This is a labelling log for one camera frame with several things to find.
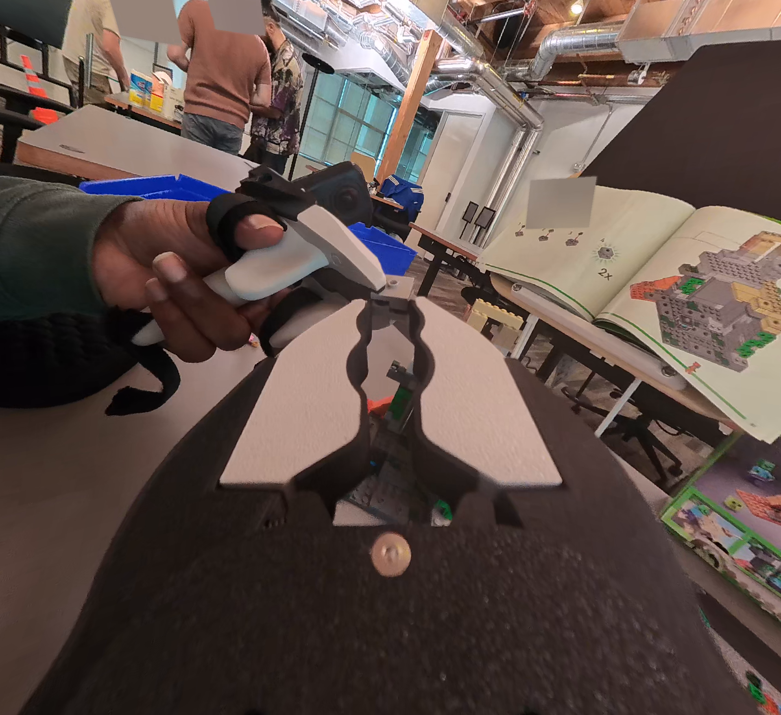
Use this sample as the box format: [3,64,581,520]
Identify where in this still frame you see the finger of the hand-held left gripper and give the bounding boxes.
[298,205,388,293]

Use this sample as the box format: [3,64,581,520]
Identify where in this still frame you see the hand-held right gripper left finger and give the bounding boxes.
[218,298,372,524]

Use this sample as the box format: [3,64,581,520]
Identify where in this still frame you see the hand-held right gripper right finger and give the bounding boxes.
[412,297,563,522]

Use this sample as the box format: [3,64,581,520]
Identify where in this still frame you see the grey striped small brick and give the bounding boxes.
[369,277,414,330]

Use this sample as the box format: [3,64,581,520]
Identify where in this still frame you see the toy brick building model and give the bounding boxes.
[332,298,527,528]

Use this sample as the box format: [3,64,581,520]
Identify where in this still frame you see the person's left forearm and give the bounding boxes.
[0,176,144,322]

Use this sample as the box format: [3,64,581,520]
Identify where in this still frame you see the wooden top office desk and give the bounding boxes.
[408,222,484,299]

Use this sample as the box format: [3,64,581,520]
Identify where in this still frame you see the grey desk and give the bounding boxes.
[0,297,781,715]

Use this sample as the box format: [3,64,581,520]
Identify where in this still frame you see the blue jacket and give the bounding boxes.
[380,173,423,226]

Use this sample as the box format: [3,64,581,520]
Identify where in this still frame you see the black office chair base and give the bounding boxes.
[564,382,685,487]

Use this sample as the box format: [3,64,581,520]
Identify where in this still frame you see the silver ventilation ducts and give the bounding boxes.
[287,0,781,194]

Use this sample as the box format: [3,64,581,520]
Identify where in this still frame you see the pale side table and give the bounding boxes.
[15,105,260,180]

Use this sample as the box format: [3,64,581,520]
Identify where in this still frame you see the open instruction booklet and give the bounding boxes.
[481,184,781,444]

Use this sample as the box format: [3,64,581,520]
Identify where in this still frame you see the green toy set box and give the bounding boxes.
[661,434,781,619]

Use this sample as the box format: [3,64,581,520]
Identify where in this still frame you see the black round pad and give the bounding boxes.
[0,309,140,409]

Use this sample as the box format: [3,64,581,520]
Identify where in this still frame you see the black backdrop board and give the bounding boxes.
[580,39,781,229]

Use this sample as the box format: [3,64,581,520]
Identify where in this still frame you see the wooden post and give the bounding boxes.
[375,29,444,180]

